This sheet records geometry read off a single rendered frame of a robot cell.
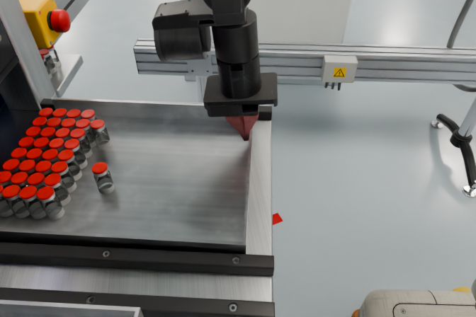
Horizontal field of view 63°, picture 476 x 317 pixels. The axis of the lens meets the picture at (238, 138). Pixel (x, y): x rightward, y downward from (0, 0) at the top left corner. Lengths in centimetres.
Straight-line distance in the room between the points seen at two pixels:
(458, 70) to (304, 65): 58
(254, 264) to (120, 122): 35
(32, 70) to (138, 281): 41
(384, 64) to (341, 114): 61
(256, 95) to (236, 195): 14
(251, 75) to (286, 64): 102
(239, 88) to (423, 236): 131
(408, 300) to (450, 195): 78
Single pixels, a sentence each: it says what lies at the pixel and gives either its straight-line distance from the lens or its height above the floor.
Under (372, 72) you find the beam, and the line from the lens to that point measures 161.
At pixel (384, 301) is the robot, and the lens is 121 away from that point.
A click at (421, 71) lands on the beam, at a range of 166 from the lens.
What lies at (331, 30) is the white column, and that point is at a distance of 216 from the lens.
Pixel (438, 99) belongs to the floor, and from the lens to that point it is 243.
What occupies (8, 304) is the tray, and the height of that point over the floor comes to 91.
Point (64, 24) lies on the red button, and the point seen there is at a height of 100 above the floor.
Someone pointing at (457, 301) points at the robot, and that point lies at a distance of 128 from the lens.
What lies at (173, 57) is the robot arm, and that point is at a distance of 51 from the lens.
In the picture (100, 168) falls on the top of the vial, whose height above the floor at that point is 93.
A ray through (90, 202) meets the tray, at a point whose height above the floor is 88.
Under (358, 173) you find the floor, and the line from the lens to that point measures 185.
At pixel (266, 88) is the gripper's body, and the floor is 100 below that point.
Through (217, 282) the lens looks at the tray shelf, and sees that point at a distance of 49.
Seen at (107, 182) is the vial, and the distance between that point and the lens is 57.
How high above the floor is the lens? 132
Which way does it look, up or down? 43 degrees down
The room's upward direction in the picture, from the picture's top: straight up
